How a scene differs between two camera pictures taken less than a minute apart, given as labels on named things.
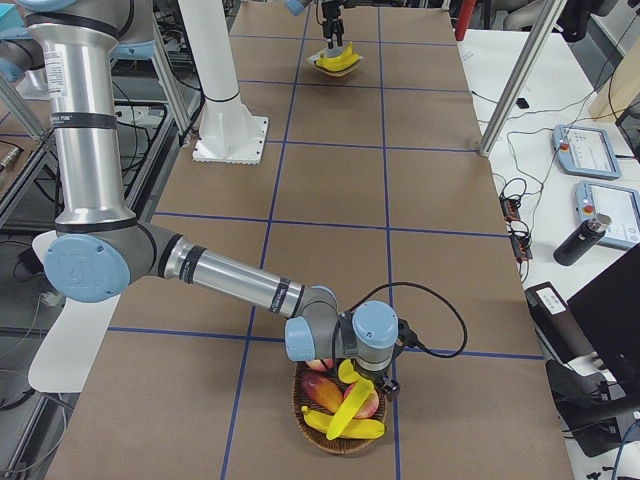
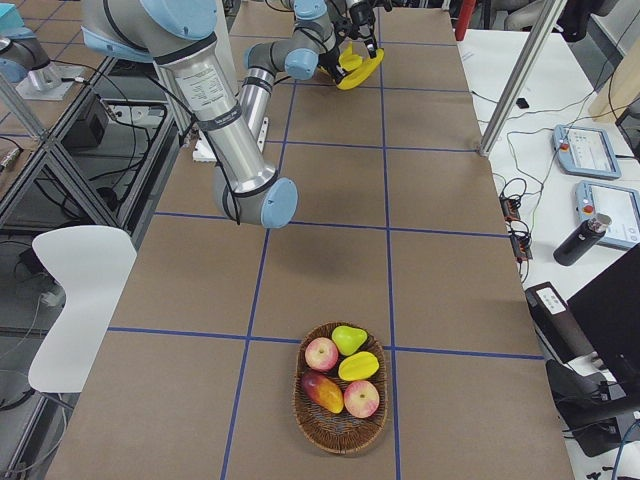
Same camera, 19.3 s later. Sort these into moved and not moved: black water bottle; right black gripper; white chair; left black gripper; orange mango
Moved: right black gripper; left black gripper
Not moved: orange mango; white chair; black water bottle
